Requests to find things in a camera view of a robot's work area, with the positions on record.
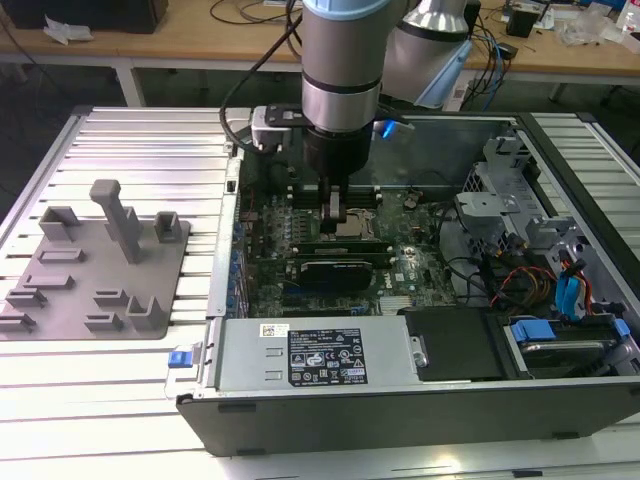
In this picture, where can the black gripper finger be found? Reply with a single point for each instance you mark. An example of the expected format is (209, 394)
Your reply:
(336, 210)

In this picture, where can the green RAM stick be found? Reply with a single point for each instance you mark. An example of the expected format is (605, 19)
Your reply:
(365, 246)

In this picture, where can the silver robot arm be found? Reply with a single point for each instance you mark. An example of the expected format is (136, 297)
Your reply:
(340, 50)

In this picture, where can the black RAM slot bank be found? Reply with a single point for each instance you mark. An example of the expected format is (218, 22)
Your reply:
(362, 196)
(392, 257)

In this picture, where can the silver CPU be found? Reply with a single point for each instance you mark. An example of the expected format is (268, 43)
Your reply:
(352, 229)

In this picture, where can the CPU socket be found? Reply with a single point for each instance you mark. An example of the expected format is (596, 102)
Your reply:
(374, 232)

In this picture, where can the black graphics card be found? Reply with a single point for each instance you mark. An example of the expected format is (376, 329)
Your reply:
(335, 275)

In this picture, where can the coin cell battery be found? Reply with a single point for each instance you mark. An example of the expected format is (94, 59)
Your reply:
(411, 202)

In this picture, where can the gray case release latch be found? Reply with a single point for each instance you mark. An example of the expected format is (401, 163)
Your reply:
(240, 120)

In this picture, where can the green motherboard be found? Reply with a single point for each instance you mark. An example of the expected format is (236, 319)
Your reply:
(425, 270)

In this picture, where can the silver chipset heat sink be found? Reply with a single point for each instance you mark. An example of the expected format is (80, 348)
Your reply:
(397, 304)

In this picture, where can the metal drive cage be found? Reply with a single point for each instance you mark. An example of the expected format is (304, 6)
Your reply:
(480, 202)

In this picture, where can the gray power supply unit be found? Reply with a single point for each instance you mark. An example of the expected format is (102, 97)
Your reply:
(250, 360)

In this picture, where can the black plastic shroud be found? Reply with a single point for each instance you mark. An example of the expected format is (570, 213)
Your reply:
(450, 345)

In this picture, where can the blue case latch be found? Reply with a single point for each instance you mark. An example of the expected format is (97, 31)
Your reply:
(180, 360)

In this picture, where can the wooden desk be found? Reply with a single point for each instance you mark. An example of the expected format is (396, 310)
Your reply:
(150, 40)

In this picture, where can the small black device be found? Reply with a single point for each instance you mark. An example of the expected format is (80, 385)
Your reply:
(522, 20)

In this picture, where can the black PC case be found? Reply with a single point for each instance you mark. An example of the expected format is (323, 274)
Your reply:
(400, 425)

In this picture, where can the hard disk in blue carrier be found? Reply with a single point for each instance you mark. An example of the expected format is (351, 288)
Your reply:
(530, 331)

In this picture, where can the gray parts rack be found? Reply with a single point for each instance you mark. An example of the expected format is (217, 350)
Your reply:
(100, 260)

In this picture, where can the clear plastic bags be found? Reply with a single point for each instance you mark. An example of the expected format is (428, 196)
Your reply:
(585, 30)

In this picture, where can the large black box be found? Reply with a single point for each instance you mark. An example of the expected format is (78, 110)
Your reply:
(100, 15)

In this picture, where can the crumpled white paper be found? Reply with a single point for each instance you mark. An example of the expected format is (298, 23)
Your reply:
(65, 31)

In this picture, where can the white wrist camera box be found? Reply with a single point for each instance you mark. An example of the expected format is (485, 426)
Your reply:
(270, 132)

